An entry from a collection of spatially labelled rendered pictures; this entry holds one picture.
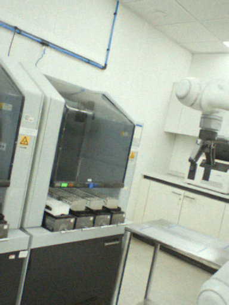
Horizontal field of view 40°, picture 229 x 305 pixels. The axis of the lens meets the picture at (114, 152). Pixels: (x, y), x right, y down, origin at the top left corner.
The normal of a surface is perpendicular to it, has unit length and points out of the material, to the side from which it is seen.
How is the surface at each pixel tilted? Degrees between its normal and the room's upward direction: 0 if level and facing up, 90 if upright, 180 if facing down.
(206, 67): 90
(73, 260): 90
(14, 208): 90
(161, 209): 90
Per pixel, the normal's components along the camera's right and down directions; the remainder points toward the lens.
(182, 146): -0.66, -0.09
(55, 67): 0.73, 0.18
